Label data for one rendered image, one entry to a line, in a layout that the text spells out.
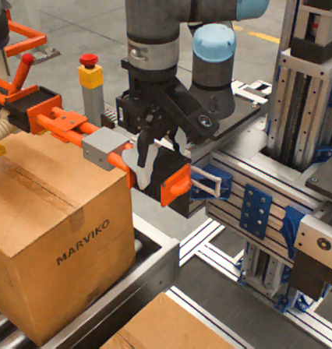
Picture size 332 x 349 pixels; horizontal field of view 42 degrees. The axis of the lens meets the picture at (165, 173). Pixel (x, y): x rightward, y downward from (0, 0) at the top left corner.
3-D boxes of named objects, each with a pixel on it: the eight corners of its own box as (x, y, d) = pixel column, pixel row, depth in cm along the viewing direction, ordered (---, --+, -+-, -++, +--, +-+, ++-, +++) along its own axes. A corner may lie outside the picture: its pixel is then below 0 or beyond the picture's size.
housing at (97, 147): (82, 159, 85) (79, 139, 82) (107, 143, 89) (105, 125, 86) (107, 174, 81) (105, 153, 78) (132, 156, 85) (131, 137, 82)
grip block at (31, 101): (6, 123, 95) (0, 99, 91) (43, 105, 100) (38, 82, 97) (30, 137, 90) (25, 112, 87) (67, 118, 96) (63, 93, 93)
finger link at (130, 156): (123, 178, 77) (135, 128, 74) (148, 192, 74) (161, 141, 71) (111, 180, 74) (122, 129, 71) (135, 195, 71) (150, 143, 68)
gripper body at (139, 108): (147, 111, 77) (145, 46, 70) (185, 128, 73) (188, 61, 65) (116, 129, 73) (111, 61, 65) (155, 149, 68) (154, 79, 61)
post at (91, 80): (101, 248, 225) (76, 67, 162) (111, 240, 229) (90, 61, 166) (110, 254, 222) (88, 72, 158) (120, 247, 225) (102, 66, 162)
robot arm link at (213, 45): (189, 86, 122) (192, 39, 113) (192, 65, 132) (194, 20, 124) (233, 88, 121) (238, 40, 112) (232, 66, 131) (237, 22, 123)
